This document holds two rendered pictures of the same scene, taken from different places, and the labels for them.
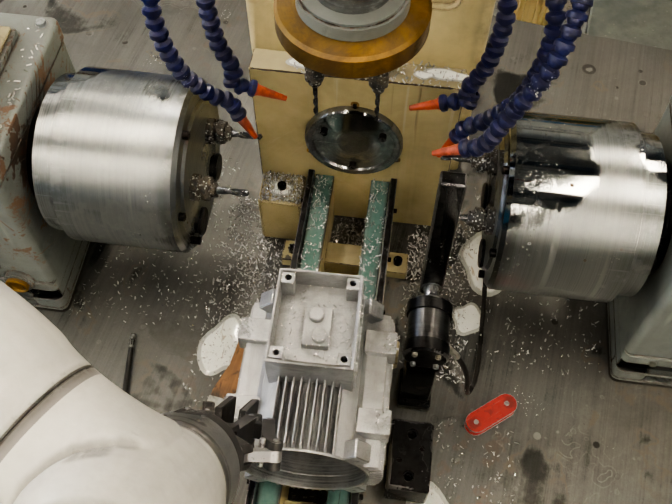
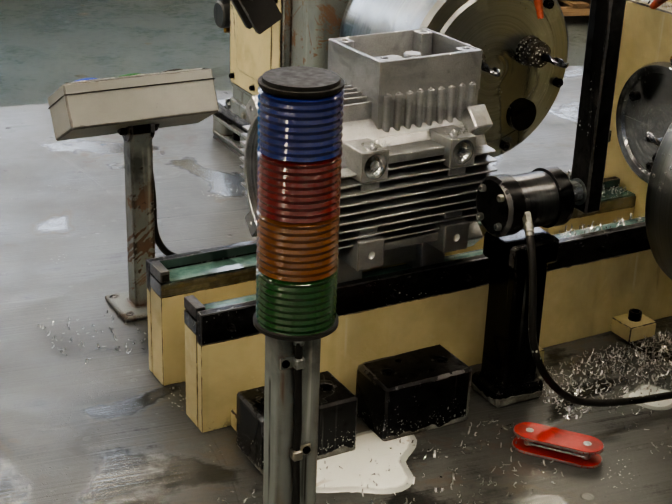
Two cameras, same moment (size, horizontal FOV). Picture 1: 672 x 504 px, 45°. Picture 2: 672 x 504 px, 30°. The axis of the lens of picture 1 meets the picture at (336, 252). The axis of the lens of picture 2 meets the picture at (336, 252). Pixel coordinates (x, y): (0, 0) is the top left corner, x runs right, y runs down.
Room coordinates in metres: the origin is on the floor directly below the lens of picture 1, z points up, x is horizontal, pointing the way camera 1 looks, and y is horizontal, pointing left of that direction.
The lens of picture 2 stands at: (-0.39, -0.92, 1.45)
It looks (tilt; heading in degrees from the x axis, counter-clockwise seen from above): 23 degrees down; 53
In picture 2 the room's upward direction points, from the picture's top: 2 degrees clockwise
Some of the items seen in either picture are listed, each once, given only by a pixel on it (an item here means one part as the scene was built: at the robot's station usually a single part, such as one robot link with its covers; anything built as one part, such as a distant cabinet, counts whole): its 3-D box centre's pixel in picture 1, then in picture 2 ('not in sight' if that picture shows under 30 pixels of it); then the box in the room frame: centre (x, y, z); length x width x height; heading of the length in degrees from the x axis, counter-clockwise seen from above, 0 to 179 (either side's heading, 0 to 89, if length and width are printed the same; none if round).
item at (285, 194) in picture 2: not in sight; (299, 179); (0.10, -0.24, 1.14); 0.06 x 0.06 x 0.04
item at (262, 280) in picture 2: not in sight; (296, 294); (0.10, -0.24, 1.05); 0.06 x 0.06 x 0.04
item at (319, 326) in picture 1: (316, 330); (402, 79); (0.41, 0.02, 1.11); 0.12 x 0.11 x 0.07; 174
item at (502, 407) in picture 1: (490, 414); (557, 444); (0.42, -0.23, 0.81); 0.09 x 0.03 x 0.02; 121
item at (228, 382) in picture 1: (228, 391); not in sight; (0.45, 0.16, 0.80); 0.21 x 0.05 x 0.01; 164
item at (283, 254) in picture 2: not in sight; (297, 238); (0.10, -0.24, 1.10); 0.06 x 0.06 x 0.04
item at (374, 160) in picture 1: (353, 143); (659, 126); (0.77, -0.03, 1.01); 0.15 x 0.02 x 0.15; 82
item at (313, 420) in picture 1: (313, 391); (365, 172); (0.37, 0.03, 1.01); 0.20 x 0.19 x 0.19; 174
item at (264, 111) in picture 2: not in sight; (300, 119); (0.10, -0.24, 1.19); 0.06 x 0.06 x 0.04
